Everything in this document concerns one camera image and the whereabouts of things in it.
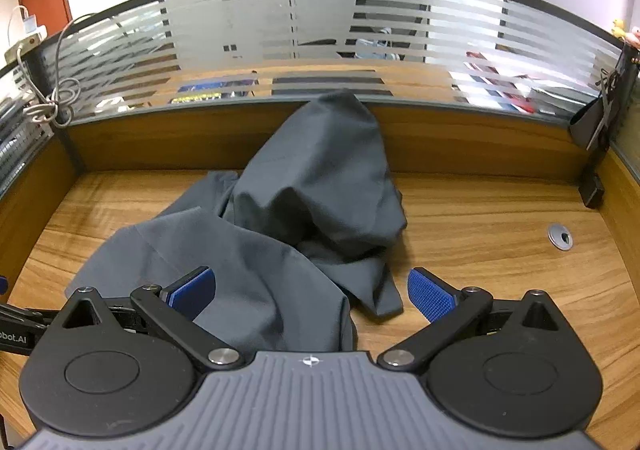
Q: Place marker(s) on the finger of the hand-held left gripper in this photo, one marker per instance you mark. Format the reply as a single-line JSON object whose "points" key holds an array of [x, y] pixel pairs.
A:
{"points": [[2, 286]]}

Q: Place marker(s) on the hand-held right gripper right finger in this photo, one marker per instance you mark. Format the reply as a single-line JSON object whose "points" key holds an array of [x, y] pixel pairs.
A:
{"points": [[430, 294]]}

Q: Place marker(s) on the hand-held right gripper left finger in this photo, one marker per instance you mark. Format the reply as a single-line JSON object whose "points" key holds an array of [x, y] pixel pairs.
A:
{"points": [[192, 291]]}

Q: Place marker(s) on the grey pants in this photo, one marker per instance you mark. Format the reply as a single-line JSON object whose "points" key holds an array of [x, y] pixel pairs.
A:
{"points": [[310, 210]]}

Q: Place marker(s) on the frosted striped glass partition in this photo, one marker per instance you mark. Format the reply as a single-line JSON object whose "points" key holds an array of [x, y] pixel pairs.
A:
{"points": [[15, 140], [631, 105], [320, 30]]}

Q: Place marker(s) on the pile of colourful papers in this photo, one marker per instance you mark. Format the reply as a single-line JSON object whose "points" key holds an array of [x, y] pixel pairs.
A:
{"points": [[500, 80]]}

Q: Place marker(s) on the black hanging pouch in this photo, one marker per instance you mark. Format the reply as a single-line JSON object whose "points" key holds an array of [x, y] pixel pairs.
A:
{"points": [[589, 122]]}

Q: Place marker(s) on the beige power strip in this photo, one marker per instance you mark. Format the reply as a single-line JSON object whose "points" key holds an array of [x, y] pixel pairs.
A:
{"points": [[20, 50]]}

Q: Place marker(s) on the office chair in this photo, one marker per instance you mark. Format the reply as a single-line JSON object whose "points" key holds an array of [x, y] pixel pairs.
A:
{"points": [[387, 37]]}

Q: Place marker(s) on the white power adapter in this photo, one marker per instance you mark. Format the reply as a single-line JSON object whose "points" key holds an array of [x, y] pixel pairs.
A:
{"points": [[27, 22]]}

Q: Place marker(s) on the yellow duck toy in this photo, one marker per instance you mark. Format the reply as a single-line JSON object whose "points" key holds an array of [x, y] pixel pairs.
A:
{"points": [[619, 26]]}

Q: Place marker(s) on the pink toy figure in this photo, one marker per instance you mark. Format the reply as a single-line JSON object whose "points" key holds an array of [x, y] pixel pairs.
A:
{"points": [[635, 36]]}

